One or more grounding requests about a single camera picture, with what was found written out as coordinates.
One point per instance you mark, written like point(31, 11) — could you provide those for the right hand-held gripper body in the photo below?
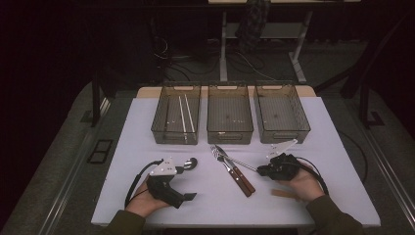
point(282, 168)

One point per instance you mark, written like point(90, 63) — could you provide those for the white chopstick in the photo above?
point(182, 114)
point(190, 112)

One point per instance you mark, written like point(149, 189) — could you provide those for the black metal stand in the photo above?
point(363, 104)
point(95, 104)

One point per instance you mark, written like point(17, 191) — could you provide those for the person's right hand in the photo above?
point(306, 186)

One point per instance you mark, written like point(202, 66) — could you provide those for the person's left hand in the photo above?
point(142, 202)

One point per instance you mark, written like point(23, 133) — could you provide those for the white table cover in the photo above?
point(208, 202)

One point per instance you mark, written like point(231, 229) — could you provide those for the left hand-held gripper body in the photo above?
point(161, 189)

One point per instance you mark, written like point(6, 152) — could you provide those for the small wooden spoon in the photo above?
point(280, 193)

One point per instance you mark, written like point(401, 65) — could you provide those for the smoky clear plastic bin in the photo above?
point(169, 114)
point(230, 114)
point(280, 114)

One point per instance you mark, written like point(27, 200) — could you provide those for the white-legged background desk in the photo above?
point(223, 49)

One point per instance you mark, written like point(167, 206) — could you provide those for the dark patterned hanging cloth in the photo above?
point(253, 23)

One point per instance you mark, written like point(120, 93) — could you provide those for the metal spoon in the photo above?
point(191, 163)

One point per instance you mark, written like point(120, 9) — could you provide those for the metal floor rail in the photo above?
point(74, 169)
point(391, 169)

